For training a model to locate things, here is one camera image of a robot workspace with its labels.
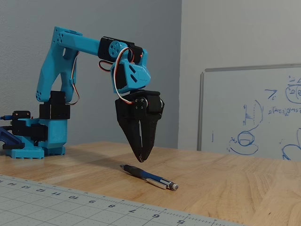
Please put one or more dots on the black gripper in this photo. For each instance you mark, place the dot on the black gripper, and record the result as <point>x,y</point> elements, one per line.
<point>127,110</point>

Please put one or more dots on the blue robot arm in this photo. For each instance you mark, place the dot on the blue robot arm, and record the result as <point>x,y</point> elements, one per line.
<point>84,43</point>

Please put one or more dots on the blue and black pen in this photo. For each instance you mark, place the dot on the blue and black pen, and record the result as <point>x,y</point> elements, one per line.
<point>143,175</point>

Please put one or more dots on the whiteboard with blue drawings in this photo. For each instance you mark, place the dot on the whiteboard with blue drawings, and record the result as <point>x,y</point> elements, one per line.
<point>230,106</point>

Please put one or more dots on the grey cutting mat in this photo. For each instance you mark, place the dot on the grey cutting mat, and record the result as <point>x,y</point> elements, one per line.
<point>47,207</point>

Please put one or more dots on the dark blue table clamp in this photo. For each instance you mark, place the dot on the dark blue table clamp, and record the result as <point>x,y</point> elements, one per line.
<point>10,139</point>

